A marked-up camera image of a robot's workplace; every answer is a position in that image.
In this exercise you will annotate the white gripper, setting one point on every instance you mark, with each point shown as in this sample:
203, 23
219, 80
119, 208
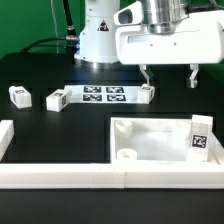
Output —
199, 39

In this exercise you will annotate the white square tabletop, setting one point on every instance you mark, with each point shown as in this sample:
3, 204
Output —
156, 140

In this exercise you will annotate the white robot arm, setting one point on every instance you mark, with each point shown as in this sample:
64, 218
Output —
152, 32

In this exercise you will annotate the white fiducial marker sheet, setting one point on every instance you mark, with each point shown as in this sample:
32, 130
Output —
103, 94

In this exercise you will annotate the white U-shaped obstacle fence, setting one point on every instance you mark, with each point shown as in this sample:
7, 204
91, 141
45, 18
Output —
105, 175

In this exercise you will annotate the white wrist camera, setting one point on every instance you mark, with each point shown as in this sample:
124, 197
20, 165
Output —
130, 15

